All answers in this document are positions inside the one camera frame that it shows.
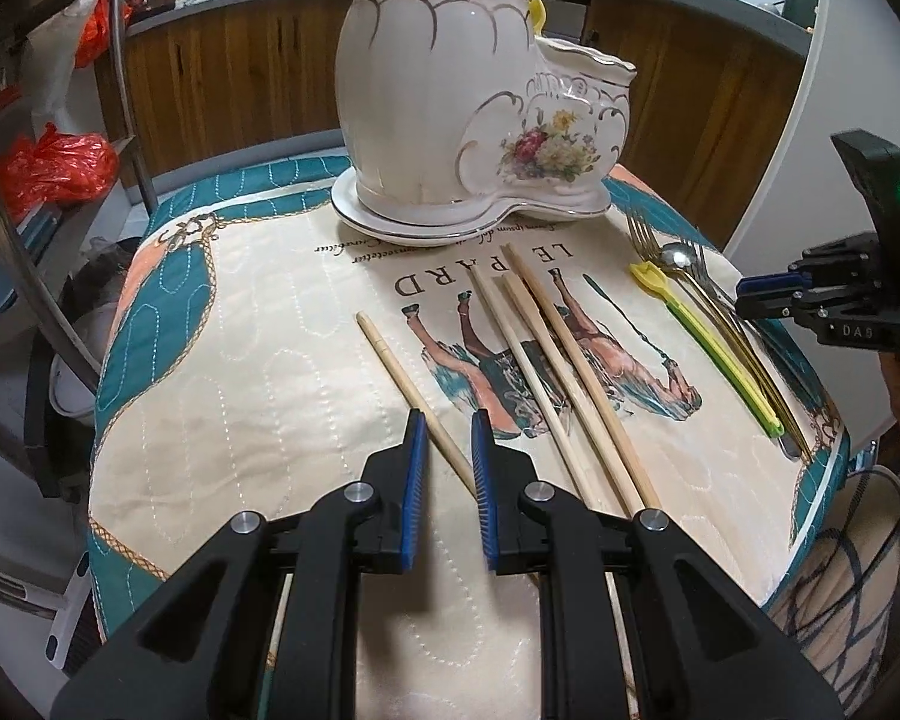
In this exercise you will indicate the silver metal fork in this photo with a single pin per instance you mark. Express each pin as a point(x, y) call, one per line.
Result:
point(696, 259)

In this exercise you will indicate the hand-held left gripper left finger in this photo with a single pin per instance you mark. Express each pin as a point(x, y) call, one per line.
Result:
point(417, 487)

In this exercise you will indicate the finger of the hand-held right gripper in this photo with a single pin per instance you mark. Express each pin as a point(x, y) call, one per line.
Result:
point(769, 285)
point(765, 307)

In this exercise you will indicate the white floral ceramic utensil holder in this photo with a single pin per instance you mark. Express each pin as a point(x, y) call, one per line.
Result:
point(420, 90)

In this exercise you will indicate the person's patterned pants leg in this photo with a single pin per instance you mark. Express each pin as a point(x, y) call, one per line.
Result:
point(840, 600)

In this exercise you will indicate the white ceramic saucer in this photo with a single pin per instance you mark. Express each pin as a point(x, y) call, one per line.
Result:
point(375, 221)

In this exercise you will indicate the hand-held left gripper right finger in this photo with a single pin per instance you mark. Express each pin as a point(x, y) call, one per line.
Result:
point(483, 487)

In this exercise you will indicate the gold metal fork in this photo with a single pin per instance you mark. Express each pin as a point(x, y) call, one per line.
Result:
point(641, 240)

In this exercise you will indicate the dark countertop appliance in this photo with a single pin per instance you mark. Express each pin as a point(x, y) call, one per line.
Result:
point(802, 4)

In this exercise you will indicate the silver metal spoon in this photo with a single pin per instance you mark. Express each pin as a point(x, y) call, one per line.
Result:
point(676, 256)

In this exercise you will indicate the yellow-green plastic fork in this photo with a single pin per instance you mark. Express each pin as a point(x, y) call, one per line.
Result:
point(709, 345)

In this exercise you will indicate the wooden chopstick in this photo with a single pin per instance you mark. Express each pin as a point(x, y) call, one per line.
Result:
point(547, 352)
point(521, 360)
point(405, 382)
point(570, 337)

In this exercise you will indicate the large red plastic bag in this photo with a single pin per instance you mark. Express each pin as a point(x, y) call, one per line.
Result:
point(60, 165)

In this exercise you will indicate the small red plastic bag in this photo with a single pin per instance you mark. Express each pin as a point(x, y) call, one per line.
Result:
point(94, 34)

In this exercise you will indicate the printed quilted table cloth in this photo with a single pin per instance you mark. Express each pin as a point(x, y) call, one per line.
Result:
point(270, 360)

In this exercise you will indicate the wooden kitchen counter cabinet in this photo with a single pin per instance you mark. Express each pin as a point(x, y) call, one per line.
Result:
point(255, 67)

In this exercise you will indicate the metal shelf rack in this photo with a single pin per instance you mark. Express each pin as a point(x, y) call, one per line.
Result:
point(15, 255)

